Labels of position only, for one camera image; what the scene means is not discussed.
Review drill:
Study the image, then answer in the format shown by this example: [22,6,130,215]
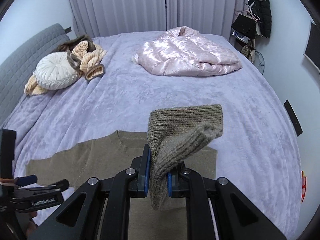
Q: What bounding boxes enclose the olive knit sweater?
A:
[26,105,223,239]

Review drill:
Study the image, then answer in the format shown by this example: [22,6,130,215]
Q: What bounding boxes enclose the person's left hand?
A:
[25,211,38,237]

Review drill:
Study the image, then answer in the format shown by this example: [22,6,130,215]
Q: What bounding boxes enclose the lavender plush bedspread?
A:
[4,31,302,239]

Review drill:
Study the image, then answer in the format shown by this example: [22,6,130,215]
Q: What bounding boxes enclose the grey quilted headboard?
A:
[1,23,69,124]

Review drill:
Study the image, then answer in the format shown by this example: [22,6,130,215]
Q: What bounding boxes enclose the round white pleated cushion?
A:
[34,51,79,90]

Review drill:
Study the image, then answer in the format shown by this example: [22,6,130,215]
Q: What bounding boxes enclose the brown fleece garment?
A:
[53,35,107,81]

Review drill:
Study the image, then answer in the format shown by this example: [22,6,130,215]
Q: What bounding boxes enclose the red yellow package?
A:
[301,171,307,203]

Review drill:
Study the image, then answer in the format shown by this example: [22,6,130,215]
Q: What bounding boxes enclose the beige chunky knit blanket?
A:
[24,38,107,96]

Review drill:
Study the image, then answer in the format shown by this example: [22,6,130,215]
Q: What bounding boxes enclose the pink satin puffer jacket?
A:
[133,26,242,76]

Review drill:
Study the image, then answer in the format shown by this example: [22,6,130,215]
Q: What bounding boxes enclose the brown patterned bag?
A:
[240,45,255,63]

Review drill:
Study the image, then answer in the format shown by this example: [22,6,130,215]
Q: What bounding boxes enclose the black sparkly handbag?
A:
[231,15,257,39]

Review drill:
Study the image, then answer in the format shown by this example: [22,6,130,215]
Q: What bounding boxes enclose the grey pleated curtains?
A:
[69,0,246,39]

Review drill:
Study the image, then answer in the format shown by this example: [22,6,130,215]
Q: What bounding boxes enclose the black hanging coat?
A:
[248,0,272,38]

